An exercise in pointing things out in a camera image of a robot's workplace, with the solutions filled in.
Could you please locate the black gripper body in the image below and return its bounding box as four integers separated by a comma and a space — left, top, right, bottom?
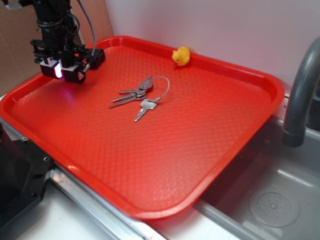
30, 19, 90, 68

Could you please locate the black sensor gripper finger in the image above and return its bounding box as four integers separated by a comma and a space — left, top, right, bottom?
39, 57, 62, 79
61, 64, 86, 84

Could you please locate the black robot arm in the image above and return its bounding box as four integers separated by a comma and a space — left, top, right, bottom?
2, 0, 91, 84

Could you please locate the small black plastic box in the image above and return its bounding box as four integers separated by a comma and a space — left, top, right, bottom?
88, 48, 106, 70

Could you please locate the brown cardboard panel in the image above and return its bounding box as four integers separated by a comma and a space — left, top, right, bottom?
0, 0, 113, 96

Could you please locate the silver key bunch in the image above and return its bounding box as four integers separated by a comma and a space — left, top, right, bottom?
108, 76, 153, 109

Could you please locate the red plastic serving tray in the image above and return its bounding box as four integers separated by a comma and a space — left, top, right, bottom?
0, 36, 285, 220

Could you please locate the yellow rubber duck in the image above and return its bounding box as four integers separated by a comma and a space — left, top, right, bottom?
171, 46, 190, 67

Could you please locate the grey toy sink faucet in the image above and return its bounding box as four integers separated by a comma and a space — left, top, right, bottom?
281, 38, 320, 148

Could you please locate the grey plastic sink basin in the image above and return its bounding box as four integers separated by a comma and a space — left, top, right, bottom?
149, 117, 320, 240

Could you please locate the round sink drain cover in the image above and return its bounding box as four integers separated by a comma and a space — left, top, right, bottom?
248, 186, 300, 228

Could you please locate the grey braided cable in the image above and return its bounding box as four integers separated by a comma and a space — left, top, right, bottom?
76, 0, 98, 73

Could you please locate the silver key with cable loop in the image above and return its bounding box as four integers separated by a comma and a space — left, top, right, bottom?
134, 76, 171, 122

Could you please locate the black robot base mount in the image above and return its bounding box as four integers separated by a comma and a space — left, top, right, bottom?
0, 125, 53, 232

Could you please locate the silver metal counter rail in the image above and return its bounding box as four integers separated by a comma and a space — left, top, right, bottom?
0, 120, 163, 240

